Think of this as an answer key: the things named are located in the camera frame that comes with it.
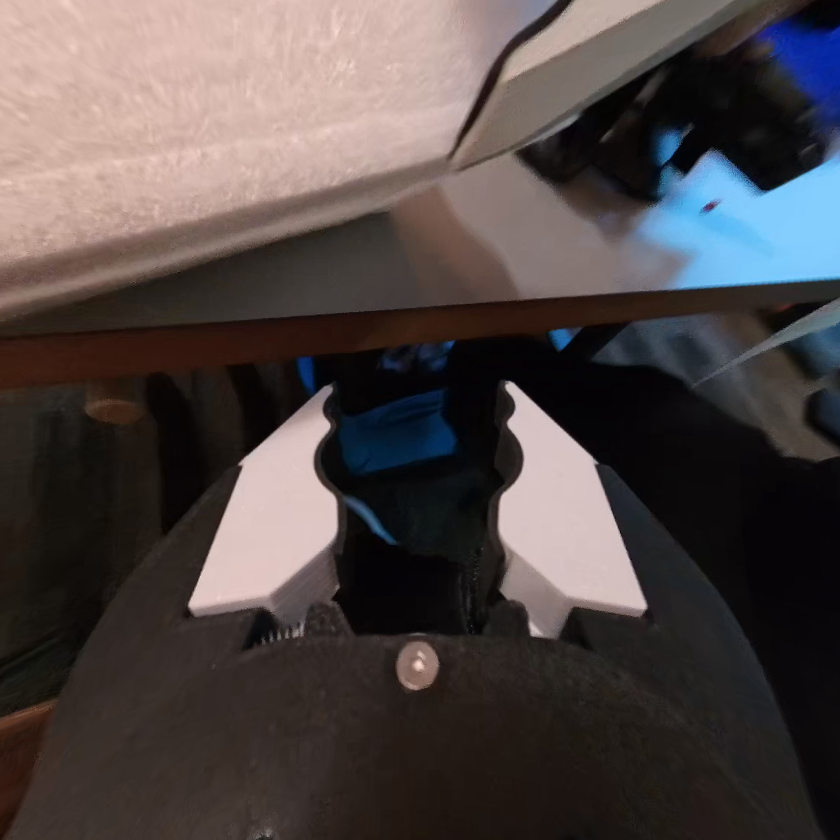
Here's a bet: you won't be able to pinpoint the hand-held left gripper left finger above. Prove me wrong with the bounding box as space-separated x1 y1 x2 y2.
188 386 340 622

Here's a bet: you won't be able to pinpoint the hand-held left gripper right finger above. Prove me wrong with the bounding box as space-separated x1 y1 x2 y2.
488 381 648 638

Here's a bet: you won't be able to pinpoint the person's black trousers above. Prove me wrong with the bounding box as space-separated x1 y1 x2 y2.
453 328 840 808

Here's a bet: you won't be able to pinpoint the blue cloth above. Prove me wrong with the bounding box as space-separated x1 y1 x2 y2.
295 341 462 546

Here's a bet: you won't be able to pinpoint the round wooden knob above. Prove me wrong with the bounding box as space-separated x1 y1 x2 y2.
85 396 143 426

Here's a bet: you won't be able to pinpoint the thin white strip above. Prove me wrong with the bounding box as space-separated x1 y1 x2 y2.
694 301 840 388

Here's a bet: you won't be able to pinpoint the dark blurred object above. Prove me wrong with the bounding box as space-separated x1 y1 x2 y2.
518 39 834 201

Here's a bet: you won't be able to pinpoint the flat white foam slab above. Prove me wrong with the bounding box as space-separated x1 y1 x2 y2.
453 0 798 168

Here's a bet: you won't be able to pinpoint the blue plastic bin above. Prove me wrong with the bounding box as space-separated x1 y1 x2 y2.
755 16 840 126

